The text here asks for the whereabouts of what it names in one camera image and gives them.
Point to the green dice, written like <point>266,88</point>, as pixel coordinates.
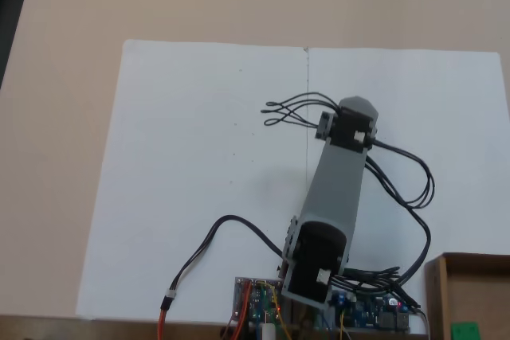
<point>465,332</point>

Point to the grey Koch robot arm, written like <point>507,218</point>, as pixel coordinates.
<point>338,188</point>

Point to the circuit board with blue parts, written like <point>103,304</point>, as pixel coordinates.
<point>370,312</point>

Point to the white paper sheet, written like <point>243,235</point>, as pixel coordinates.
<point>191,137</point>

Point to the brown cardboard box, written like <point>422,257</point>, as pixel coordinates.
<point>436,296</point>

